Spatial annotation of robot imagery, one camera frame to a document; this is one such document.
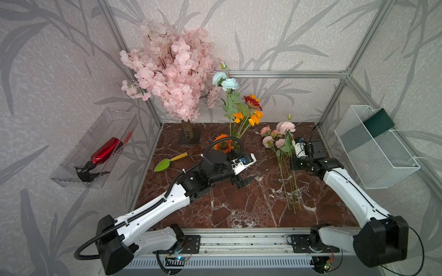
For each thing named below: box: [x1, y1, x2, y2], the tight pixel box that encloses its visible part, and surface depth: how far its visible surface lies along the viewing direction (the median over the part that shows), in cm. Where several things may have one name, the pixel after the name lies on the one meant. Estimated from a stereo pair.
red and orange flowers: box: [213, 94, 265, 154], surface depth 78 cm
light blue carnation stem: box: [212, 61, 243, 134], surface depth 77 cm
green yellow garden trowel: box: [154, 151, 189, 173], surface depth 101 cm
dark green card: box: [362, 108, 395, 138], surface depth 72 cm
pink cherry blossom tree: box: [120, 20, 221, 140], surface depth 74 cm
